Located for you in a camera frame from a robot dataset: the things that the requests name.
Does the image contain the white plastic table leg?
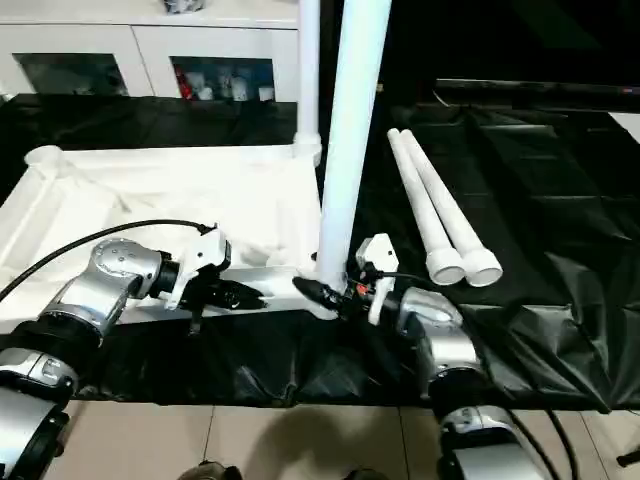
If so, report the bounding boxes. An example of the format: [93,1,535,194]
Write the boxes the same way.
[387,128,466,288]
[293,0,322,157]
[316,0,392,287]
[398,128,504,289]

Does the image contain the black glossy mat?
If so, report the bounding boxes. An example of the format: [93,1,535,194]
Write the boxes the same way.
[0,92,640,415]

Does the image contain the white glass-door cabinet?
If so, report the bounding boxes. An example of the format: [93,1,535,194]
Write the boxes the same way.
[0,0,304,103]

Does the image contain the black horizontal bar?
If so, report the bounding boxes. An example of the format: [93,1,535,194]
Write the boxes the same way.
[433,78,640,110]

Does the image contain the dark object on cabinet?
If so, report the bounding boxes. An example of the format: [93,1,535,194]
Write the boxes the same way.
[163,0,207,14]

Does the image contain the black backdrop cloth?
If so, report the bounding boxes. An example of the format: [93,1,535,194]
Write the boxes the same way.
[299,0,640,114]

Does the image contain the white flat panel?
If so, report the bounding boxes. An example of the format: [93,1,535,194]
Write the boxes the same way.
[607,112,640,147]

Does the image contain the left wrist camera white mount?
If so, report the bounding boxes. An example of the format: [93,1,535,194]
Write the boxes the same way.
[163,227,232,312]

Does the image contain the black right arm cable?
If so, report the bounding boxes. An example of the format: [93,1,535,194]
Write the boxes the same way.
[367,269,581,480]

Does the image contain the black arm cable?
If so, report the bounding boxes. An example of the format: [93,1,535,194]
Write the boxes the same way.
[367,269,581,480]
[0,219,220,301]

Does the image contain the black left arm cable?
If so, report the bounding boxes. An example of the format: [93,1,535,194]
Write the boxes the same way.
[0,219,220,301]

